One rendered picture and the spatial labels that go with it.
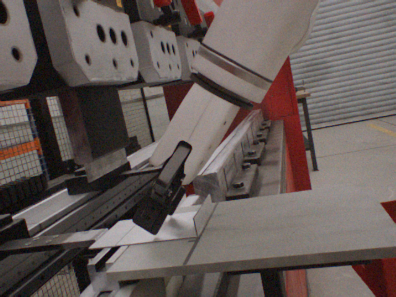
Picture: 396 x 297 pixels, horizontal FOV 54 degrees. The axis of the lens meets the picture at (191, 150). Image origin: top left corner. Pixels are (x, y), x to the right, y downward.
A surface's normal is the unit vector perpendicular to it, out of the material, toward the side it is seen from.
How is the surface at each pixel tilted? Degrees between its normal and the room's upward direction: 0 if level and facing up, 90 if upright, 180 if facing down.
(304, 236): 0
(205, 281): 0
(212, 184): 90
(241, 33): 89
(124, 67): 90
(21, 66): 90
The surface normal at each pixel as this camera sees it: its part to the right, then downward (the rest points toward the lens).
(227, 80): -0.16, 0.22
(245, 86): 0.28, 0.43
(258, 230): -0.21, -0.97
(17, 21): 0.95, -0.16
